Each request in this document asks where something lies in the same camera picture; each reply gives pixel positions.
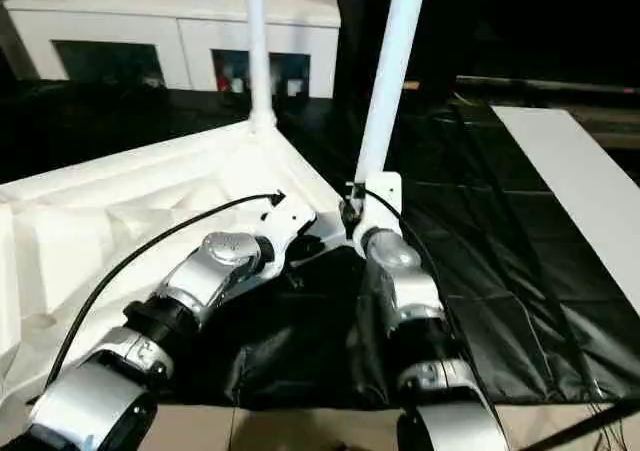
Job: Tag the white plastic table top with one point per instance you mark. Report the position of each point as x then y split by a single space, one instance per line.
125 196

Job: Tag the white cabinet with glass doors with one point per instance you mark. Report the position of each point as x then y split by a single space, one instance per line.
125 16

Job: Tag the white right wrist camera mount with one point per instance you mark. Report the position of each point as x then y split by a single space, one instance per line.
382 191

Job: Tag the white flat board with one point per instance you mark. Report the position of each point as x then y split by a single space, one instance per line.
575 171

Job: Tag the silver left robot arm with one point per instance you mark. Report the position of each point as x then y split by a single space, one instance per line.
210 271

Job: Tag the grey curtain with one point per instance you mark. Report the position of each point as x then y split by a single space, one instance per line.
6 36

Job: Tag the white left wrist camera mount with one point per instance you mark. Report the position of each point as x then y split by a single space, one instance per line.
285 221

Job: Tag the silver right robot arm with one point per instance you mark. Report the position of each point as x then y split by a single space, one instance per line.
405 291

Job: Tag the black stand leg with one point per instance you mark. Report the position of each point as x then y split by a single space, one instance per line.
580 423

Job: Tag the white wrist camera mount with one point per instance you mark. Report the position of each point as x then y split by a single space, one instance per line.
382 191
285 221

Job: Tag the black cabinet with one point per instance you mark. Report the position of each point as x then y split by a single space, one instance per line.
500 21

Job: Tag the small tan label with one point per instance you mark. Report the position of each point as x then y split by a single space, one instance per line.
412 85

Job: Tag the small white cup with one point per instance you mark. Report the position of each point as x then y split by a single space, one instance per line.
294 87

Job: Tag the black mat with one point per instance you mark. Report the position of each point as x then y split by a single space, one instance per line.
475 246

